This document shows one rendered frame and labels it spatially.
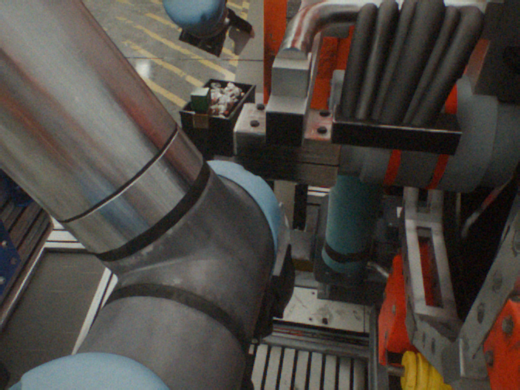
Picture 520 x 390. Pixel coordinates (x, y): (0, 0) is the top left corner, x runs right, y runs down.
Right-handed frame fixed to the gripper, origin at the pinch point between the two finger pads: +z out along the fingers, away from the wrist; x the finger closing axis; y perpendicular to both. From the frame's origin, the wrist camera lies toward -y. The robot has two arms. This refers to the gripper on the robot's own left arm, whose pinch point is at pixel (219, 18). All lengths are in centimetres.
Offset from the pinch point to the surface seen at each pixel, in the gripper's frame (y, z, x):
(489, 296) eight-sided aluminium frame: 17, -62, 35
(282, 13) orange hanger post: -6.3, 5.0, 11.2
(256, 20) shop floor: -31, 250, -5
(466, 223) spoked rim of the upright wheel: 16, -24, 52
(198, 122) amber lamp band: 22.2, 12.6, 2.4
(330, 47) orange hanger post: -4.1, 6.2, 23.1
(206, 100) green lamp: 16.4, 9.8, 2.7
